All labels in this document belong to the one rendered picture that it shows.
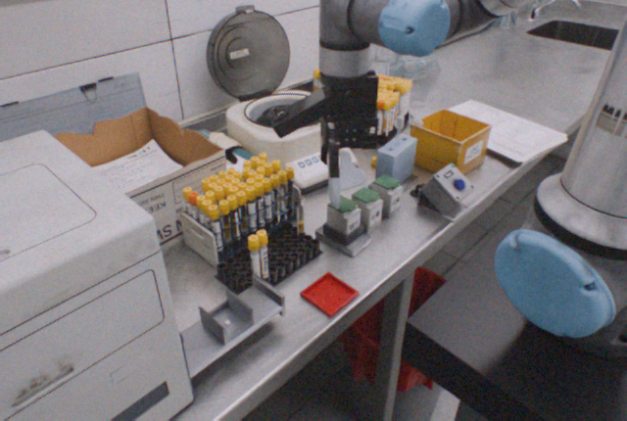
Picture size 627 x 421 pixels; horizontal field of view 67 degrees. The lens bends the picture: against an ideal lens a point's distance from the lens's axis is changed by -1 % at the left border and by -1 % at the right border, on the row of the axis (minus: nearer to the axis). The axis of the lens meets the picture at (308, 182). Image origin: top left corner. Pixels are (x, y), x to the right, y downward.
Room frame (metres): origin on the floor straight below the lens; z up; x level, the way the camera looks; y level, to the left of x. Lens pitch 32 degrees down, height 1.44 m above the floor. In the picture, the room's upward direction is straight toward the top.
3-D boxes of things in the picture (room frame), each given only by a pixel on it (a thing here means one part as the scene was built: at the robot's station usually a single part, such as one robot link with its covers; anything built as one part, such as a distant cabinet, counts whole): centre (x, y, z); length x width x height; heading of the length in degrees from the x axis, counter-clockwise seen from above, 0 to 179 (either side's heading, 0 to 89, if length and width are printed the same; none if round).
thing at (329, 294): (0.56, -0.03, 0.88); 0.07 x 0.07 x 0.01; 46
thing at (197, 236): (0.73, 0.12, 0.91); 0.20 x 0.10 x 0.07; 136
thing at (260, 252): (0.63, 0.07, 0.93); 0.17 x 0.09 x 0.11; 136
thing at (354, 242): (0.70, -0.06, 0.89); 0.09 x 0.05 x 0.04; 48
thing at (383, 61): (1.50, -0.21, 0.97); 0.26 x 0.17 x 0.19; 152
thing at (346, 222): (0.70, -0.06, 0.92); 0.05 x 0.04 x 0.06; 48
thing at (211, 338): (0.45, 0.13, 0.92); 0.21 x 0.07 x 0.05; 136
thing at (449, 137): (0.99, -0.32, 0.92); 0.13 x 0.13 x 0.10; 43
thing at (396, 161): (0.89, -0.19, 0.92); 0.10 x 0.07 x 0.10; 142
